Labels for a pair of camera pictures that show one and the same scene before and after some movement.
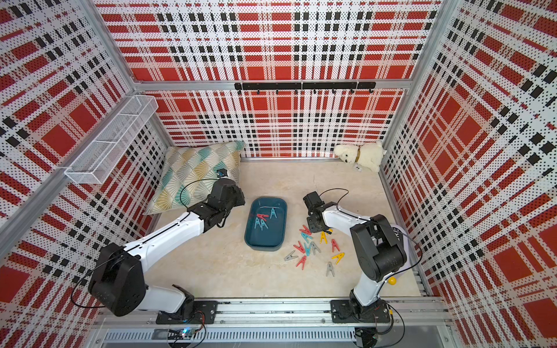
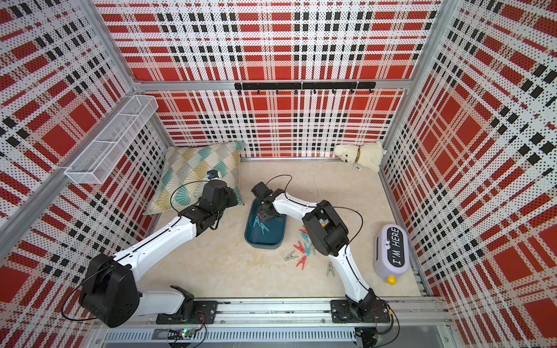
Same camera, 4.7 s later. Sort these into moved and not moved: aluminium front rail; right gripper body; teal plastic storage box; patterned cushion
Moved: right gripper body
Not moved: teal plastic storage box; aluminium front rail; patterned cushion
